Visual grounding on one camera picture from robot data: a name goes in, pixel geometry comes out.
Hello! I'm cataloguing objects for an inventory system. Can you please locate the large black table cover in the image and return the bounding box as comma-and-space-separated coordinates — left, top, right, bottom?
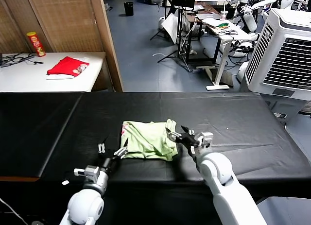
38, 91, 311, 194

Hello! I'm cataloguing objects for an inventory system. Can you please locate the light green t-shirt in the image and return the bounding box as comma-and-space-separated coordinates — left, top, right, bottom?
120, 118, 179, 162

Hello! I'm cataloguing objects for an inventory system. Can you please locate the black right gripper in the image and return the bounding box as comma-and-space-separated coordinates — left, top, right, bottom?
166, 125, 202, 153

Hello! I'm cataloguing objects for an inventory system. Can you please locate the silver laptop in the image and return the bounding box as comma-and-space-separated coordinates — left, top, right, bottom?
196, 13, 221, 21

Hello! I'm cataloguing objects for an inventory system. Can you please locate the black-legged desk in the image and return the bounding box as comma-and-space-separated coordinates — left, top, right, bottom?
176, 5, 217, 65

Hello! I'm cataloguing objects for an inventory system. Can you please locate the brown wooden desk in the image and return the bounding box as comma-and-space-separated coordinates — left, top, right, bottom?
184, 3, 221, 21

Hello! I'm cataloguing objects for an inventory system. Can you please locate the white humanoid robot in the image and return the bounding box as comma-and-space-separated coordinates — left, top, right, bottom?
276, 0, 297, 10
228, 0, 277, 34

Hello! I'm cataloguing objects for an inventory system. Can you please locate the black cable bundle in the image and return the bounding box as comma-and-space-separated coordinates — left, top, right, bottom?
0, 52, 44, 68

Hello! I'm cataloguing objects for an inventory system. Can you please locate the small black table cover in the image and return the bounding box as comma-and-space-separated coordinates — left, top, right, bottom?
0, 92, 83, 179

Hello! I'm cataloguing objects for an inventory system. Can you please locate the black trash bin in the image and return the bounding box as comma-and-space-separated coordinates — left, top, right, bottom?
123, 1, 134, 17

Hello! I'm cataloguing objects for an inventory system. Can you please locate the white side table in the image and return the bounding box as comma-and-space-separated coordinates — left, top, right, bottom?
0, 52, 107, 93

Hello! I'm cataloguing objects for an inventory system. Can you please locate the black tripod stand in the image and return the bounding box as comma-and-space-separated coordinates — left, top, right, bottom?
150, 0, 175, 41

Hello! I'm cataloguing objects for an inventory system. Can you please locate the white reflector board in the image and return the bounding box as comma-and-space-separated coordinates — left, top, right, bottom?
161, 13, 178, 45

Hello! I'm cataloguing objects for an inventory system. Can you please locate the red chips can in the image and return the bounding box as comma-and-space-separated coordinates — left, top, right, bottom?
26, 32, 47, 57

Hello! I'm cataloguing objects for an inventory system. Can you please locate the white standing desk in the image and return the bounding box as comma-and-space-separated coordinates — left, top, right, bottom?
203, 17, 258, 91

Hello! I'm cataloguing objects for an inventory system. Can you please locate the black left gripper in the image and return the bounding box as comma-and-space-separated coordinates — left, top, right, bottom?
98, 137, 129, 174

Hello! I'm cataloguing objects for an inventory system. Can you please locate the red santa hat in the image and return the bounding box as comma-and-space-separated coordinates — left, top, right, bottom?
46, 56, 90, 80

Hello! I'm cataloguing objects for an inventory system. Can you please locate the wooden folding screen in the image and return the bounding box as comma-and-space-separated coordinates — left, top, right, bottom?
0, 0, 123, 92

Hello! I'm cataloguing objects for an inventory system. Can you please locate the white air cooler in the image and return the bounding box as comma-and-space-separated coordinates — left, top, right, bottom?
242, 8, 311, 101

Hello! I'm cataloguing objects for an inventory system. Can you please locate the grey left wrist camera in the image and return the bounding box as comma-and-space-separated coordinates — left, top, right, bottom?
73, 165, 100, 184

